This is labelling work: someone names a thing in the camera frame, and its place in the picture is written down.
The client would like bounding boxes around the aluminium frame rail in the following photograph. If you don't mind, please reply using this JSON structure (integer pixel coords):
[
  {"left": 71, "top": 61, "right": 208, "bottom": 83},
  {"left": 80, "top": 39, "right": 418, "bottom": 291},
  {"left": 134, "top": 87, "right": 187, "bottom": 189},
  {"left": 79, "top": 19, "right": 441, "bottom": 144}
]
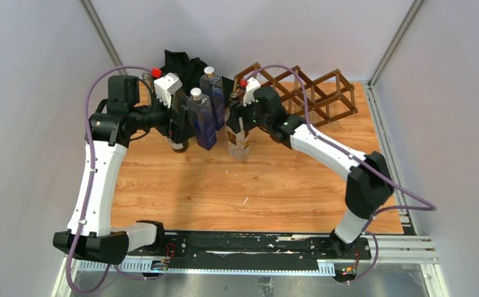
[{"left": 65, "top": 229, "right": 439, "bottom": 277}]

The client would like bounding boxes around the dark green wine bottle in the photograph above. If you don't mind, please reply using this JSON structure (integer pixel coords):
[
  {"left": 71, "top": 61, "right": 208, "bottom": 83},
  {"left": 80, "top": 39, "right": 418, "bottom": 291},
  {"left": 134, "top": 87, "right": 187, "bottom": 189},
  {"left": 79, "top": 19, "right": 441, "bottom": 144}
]
[{"left": 167, "top": 138, "right": 189, "bottom": 153}]

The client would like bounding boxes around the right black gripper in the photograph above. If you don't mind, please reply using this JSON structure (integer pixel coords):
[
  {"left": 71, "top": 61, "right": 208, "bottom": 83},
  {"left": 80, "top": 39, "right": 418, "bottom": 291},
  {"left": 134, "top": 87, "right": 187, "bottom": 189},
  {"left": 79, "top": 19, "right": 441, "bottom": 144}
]
[{"left": 227, "top": 97, "right": 272, "bottom": 134}]

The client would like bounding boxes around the black crumpled cloth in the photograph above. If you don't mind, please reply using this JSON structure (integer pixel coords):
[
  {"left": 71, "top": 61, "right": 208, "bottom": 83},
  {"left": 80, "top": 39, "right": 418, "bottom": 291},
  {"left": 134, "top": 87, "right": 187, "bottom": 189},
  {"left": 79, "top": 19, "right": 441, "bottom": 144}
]
[{"left": 157, "top": 49, "right": 235, "bottom": 99}]

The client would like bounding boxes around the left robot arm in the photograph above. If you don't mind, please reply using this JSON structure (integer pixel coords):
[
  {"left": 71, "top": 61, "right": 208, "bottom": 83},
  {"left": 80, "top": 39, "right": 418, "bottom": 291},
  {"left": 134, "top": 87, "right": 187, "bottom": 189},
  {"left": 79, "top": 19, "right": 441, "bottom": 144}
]
[{"left": 53, "top": 73, "right": 197, "bottom": 265}]

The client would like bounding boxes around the blue bottle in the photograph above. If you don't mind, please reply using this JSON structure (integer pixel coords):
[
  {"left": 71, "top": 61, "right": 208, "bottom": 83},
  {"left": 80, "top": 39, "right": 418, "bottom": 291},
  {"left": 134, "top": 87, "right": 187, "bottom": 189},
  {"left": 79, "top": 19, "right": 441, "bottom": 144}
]
[
  {"left": 199, "top": 66, "right": 226, "bottom": 131},
  {"left": 187, "top": 88, "right": 217, "bottom": 150}
]

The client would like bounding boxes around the clear bottle with dark label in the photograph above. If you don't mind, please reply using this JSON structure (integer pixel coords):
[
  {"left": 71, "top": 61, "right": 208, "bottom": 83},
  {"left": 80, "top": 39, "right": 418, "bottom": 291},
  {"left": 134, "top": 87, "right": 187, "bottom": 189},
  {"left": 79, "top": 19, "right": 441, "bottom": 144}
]
[{"left": 168, "top": 72, "right": 188, "bottom": 114}]

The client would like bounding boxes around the brown wooden wine rack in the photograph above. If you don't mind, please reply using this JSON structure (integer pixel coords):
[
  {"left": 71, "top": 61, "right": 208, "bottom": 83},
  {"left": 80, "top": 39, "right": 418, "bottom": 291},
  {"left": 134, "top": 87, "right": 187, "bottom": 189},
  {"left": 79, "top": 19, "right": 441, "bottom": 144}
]
[{"left": 233, "top": 62, "right": 358, "bottom": 127}]

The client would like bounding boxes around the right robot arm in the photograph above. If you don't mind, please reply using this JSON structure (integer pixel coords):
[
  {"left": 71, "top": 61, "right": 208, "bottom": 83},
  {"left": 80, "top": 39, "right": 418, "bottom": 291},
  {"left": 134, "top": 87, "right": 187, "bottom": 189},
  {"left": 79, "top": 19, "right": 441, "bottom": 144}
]
[{"left": 226, "top": 87, "right": 394, "bottom": 259}]

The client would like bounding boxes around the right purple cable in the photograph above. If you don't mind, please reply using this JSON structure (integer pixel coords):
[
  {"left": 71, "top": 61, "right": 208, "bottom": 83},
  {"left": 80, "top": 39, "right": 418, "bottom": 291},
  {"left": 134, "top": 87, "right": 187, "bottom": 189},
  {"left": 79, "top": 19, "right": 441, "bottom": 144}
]
[{"left": 241, "top": 64, "right": 437, "bottom": 283}]

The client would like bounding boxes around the purple cable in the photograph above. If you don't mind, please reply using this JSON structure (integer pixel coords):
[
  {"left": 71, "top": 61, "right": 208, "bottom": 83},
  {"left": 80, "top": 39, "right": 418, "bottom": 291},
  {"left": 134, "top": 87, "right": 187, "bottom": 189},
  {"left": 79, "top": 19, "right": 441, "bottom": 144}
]
[
  {"left": 64, "top": 64, "right": 162, "bottom": 295},
  {"left": 241, "top": 64, "right": 437, "bottom": 283}
]

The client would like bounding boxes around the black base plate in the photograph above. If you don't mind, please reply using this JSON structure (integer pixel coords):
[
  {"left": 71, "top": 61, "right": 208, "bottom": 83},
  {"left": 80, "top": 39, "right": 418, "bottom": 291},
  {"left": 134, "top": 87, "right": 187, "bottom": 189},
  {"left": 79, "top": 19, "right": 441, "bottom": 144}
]
[{"left": 130, "top": 231, "right": 371, "bottom": 272}]

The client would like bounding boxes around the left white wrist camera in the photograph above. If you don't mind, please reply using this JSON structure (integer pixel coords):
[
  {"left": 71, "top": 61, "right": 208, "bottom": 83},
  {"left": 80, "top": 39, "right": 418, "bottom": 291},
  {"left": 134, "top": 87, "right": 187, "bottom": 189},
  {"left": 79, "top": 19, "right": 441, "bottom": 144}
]
[{"left": 154, "top": 72, "right": 183, "bottom": 108}]

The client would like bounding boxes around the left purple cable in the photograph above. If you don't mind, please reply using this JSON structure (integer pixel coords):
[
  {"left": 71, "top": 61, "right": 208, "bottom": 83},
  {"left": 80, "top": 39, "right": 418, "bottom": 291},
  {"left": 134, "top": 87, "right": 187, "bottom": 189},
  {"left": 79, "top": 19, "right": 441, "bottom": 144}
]
[{"left": 64, "top": 64, "right": 162, "bottom": 295}]

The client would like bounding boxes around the clear bottle black cap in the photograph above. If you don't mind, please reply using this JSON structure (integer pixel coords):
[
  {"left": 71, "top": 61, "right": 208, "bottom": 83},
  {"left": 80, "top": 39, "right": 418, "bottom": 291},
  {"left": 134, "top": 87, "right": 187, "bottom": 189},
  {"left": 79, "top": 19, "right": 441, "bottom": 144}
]
[{"left": 225, "top": 92, "right": 249, "bottom": 160}]

